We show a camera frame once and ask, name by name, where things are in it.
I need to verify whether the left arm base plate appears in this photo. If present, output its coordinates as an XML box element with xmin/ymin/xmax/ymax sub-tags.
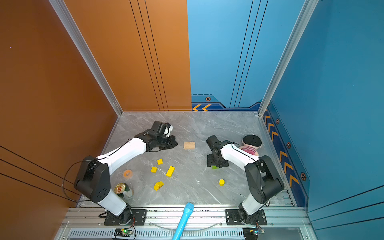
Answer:
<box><xmin>100</xmin><ymin>209</ymin><xmax>147</xmax><ymax>226</ymax></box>

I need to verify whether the circuit board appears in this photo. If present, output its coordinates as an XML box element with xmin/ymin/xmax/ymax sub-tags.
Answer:
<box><xmin>243</xmin><ymin>228</ymin><xmax>265</xmax><ymax>240</ymax></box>
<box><xmin>113</xmin><ymin>228</ymin><xmax>135</xmax><ymax>240</ymax></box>

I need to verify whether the cyan tube pole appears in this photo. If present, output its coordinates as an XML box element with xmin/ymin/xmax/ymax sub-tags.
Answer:
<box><xmin>172</xmin><ymin>203</ymin><xmax>194</xmax><ymax>240</ymax></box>

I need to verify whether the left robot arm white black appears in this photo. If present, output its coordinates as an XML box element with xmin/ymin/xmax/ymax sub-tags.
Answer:
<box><xmin>74</xmin><ymin>121</ymin><xmax>178</xmax><ymax>225</ymax></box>

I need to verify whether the small orange cup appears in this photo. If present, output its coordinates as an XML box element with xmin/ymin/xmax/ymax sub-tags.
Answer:
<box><xmin>123</xmin><ymin>170</ymin><xmax>134</xmax><ymax>179</ymax></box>

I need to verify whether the metal tin can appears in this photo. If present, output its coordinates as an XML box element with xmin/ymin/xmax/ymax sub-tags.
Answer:
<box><xmin>114</xmin><ymin>183</ymin><xmax>134</xmax><ymax>202</ymax></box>

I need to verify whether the yellow long block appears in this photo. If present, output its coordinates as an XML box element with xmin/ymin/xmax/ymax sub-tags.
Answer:
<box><xmin>166</xmin><ymin>166</ymin><xmax>175</xmax><ymax>178</ymax></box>

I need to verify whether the plush doll pink black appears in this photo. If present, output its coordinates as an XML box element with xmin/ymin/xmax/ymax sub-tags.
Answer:
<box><xmin>239</xmin><ymin>135</ymin><xmax>262</xmax><ymax>156</ymax></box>

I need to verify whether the right circuit board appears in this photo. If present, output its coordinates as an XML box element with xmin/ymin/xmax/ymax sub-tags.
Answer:
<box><xmin>243</xmin><ymin>228</ymin><xmax>265</xmax><ymax>240</ymax></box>

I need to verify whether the yellow cylinder block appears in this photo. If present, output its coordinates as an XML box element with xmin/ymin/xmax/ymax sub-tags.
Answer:
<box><xmin>219</xmin><ymin>179</ymin><xmax>226</xmax><ymax>187</ymax></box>

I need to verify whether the natural wood block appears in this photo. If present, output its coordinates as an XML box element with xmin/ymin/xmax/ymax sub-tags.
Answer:
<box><xmin>184</xmin><ymin>146</ymin><xmax>196</xmax><ymax>150</ymax></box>
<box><xmin>184</xmin><ymin>142</ymin><xmax>195</xmax><ymax>147</ymax></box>

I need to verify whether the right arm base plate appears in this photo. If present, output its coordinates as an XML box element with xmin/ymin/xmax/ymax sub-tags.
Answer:
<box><xmin>225</xmin><ymin>209</ymin><xmax>268</xmax><ymax>226</ymax></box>

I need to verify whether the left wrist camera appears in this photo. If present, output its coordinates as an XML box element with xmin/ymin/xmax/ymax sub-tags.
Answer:
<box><xmin>165</xmin><ymin>123</ymin><xmax>173</xmax><ymax>138</ymax></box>

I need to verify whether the yellow block near front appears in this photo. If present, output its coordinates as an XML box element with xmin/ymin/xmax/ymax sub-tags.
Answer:
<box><xmin>154</xmin><ymin>181</ymin><xmax>164</xmax><ymax>192</ymax></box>

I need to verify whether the aluminium front rail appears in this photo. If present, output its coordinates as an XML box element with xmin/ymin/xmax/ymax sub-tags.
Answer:
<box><xmin>55</xmin><ymin>205</ymin><xmax>317</xmax><ymax>240</ymax></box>

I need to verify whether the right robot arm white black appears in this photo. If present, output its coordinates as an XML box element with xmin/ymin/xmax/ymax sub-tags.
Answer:
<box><xmin>206</xmin><ymin>135</ymin><xmax>285</xmax><ymax>225</ymax></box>

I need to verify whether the left circuit board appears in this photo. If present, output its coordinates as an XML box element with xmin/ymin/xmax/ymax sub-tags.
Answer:
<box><xmin>113</xmin><ymin>228</ymin><xmax>135</xmax><ymax>240</ymax></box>

